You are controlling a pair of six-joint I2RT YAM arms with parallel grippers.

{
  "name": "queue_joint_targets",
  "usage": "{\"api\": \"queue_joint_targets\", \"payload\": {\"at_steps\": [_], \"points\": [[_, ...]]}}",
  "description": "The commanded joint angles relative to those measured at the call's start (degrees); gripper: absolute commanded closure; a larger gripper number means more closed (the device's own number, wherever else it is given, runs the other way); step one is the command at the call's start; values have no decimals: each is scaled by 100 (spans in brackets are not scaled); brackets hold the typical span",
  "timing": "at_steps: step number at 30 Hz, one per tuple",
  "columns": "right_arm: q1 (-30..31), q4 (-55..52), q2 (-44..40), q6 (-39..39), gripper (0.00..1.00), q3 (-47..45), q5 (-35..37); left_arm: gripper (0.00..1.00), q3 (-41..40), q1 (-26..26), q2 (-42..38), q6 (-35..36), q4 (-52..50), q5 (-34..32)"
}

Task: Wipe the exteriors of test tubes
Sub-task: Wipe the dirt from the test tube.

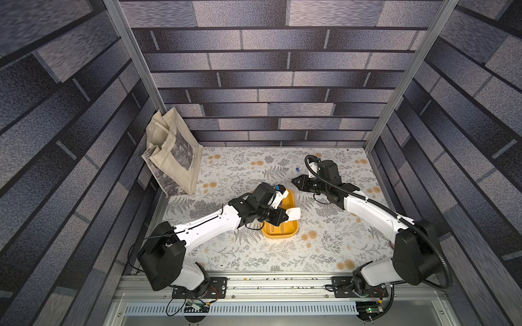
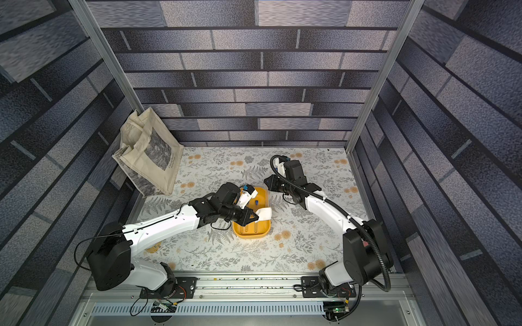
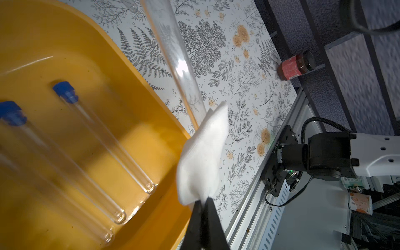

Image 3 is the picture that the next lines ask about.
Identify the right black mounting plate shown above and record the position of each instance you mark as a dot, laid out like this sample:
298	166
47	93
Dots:
273	173

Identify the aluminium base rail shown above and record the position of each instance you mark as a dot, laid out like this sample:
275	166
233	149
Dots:
256	223

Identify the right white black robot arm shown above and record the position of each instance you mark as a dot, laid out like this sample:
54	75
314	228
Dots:
333	155

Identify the yellow plastic tray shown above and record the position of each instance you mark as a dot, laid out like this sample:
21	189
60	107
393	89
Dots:
47	42

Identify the clear test tube blue cap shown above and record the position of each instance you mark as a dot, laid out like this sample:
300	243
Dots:
67	206

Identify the white wipe cloth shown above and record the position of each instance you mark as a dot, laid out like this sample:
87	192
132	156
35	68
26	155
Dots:
198	168

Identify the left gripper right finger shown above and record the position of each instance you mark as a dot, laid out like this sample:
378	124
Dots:
212	234

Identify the right green circuit board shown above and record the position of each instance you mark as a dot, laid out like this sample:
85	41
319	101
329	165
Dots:
353	184

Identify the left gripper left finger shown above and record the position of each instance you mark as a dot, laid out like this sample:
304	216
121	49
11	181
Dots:
193	237

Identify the orange print paper cup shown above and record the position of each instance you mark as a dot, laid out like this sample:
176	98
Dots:
361	203

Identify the white slotted cable duct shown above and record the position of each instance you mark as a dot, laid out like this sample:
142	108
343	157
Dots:
273	219

